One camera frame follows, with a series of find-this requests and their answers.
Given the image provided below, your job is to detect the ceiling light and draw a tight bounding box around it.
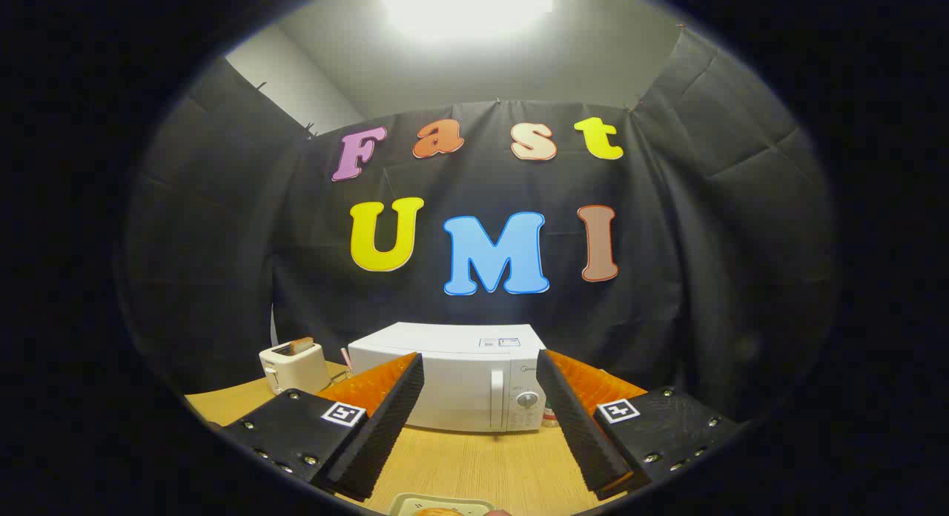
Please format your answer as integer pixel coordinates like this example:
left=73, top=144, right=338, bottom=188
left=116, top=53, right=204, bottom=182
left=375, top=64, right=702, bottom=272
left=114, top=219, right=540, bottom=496
left=382, top=0, right=555, bottom=42

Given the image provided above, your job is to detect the white microwave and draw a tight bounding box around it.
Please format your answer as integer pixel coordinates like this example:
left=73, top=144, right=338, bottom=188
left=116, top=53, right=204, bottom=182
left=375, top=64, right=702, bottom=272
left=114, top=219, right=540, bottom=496
left=347, top=322, right=549, bottom=434

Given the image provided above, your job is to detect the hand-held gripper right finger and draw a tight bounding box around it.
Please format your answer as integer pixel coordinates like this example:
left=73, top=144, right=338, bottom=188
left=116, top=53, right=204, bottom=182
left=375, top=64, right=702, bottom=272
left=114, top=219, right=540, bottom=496
left=535, top=348, right=742, bottom=502

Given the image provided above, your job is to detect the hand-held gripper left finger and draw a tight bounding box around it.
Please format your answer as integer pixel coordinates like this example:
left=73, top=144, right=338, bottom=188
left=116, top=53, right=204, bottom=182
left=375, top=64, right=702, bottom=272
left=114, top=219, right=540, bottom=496
left=219, top=351, right=426, bottom=502

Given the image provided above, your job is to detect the square cream plate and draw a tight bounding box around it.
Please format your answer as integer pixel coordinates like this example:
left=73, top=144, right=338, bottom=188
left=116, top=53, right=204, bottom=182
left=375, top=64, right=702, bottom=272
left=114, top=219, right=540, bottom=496
left=388, top=492, right=496, bottom=516

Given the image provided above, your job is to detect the white toaster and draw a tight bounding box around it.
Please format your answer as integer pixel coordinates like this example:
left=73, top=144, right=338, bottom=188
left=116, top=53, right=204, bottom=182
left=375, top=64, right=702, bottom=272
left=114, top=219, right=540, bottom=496
left=259, top=341, right=331, bottom=396

